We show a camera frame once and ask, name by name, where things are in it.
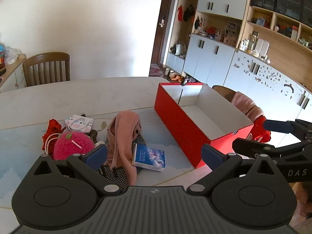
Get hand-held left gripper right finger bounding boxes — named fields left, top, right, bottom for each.
left=187, top=144, right=286, bottom=196

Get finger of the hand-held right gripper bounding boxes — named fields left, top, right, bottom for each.
left=232, top=138, right=306, bottom=162
left=263, top=119, right=312, bottom=140

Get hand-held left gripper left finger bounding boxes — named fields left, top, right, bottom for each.
left=33, top=145, right=123, bottom=196

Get black dotted gloves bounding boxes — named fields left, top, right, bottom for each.
left=97, top=164, right=129, bottom=191

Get pink plush strawberry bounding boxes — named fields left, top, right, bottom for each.
left=53, top=131, right=95, bottom=160

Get white cardboard box red trim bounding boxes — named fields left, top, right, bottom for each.
left=154, top=82, right=254, bottom=169

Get red knotted cloth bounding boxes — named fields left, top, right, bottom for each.
left=42, top=119, right=67, bottom=152

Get red garment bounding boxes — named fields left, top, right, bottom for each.
left=252, top=115, right=271, bottom=143

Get pink fringed scarf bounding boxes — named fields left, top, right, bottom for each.
left=231, top=91, right=264, bottom=122

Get wooden chair with scarf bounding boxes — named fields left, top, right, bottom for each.
left=212, top=85, right=237, bottom=103

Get red patterned rug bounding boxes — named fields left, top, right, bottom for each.
left=149, top=64, right=166, bottom=77

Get brown wooden chair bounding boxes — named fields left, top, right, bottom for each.
left=23, top=52, right=71, bottom=87

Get white tote bag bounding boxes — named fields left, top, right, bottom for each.
left=174, top=41, right=188, bottom=56

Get white sideboard wooden top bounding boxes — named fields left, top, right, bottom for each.
left=0, top=54, right=27, bottom=93

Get clear plastic bag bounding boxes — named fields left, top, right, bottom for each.
left=4, top=46, right=22, bottom=65

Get brown wooden door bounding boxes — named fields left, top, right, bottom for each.
left=149, top=0, right=179, bottom=77

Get colourful jar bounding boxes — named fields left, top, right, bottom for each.
left=0, top=43, right=6, bottom=69

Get black hanging hat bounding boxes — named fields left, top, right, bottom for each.
left=183, top=4, right=196, bottom=22

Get white wall cabinet unit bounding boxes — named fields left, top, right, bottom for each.
left=166, top=0, right=312, bottom=137

